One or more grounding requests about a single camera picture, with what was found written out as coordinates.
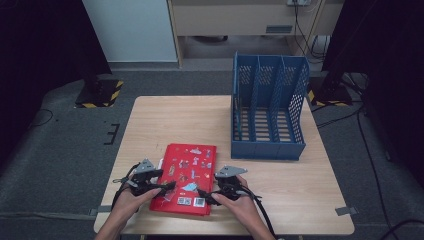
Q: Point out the dark blue cartoon book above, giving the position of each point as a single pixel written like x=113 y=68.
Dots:
x=237 y=116

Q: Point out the black striped stand base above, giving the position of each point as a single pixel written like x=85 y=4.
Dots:
x=333 y=95
x=100 y=95

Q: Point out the white power strip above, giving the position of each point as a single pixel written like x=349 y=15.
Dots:
x=298 y=2

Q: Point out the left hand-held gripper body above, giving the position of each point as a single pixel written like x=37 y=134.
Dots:
x=143 y=176

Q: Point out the grey tape piece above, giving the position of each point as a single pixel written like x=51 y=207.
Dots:
x=345 y=211
x=100 y=210

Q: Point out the beige wooden desk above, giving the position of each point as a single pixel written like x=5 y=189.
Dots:
x=230 y=20

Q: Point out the person's left hand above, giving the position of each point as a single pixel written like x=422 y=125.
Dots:
x=128 y=205

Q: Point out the red picture book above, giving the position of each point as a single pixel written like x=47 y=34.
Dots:
x=190 y=163

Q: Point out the blue plastic file rack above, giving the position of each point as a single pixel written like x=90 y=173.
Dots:
x=266 y=150

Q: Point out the white cabinet panel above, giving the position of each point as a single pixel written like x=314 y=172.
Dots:
x=133 y=30

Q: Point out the person's right hand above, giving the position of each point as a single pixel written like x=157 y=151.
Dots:
x=241 y=208

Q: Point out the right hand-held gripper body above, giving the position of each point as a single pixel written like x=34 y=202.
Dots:
x=230 y=185

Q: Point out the black curtain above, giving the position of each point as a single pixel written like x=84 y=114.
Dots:
x=390 y=50
x=40 y=50

